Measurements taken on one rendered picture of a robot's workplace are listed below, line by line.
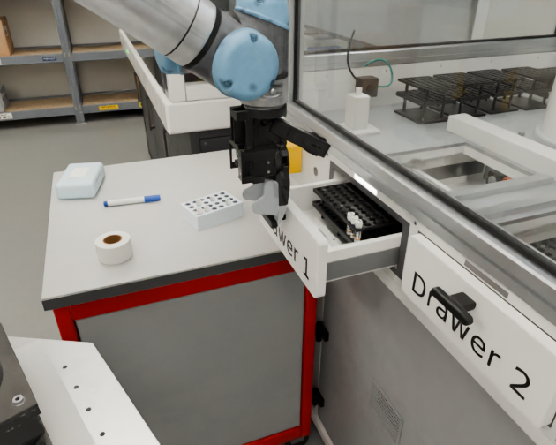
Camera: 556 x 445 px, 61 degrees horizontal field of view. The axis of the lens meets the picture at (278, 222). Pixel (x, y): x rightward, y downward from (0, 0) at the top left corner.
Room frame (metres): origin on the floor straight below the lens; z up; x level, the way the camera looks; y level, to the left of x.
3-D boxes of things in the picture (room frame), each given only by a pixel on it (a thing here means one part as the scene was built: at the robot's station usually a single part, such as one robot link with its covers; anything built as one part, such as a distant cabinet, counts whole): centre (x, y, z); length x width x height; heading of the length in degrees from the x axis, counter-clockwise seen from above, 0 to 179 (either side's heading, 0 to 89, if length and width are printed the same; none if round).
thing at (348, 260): (0.82, -0.21, 0.86); 0.40 x 0.26 x 0.06; 111
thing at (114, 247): (0.83, 0.34, 0.78); 0.07 x 0.07 x 0.04
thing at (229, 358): (1.07, 0.27, 0.38); 0.62 x 0.58 x 0.76; 21
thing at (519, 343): (0.50, -0.27, 0.87); 0.29 x 0.02 x 0.11; 21
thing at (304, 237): (0.75, -0.02, 0.87); 0.29 x 0.02 x 0.11; 21
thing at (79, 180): (1.16, 0.53, 0.78); 0.15 x 0.10 x 0.04; 8
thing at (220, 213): (0.99, 0.16, 0.78); 0.12 x 0.08 x 0.04; 127
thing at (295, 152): (1.10, -0.02, 0.88); 0.07 x 0.05 x 0.07; 21
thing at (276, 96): (0.73, 0.02, 1.13); 0.08 x 0.08 x 0.05
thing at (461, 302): (0.49, -0.24, 0.91); 0.07 x 0.04 x 0.01; 21
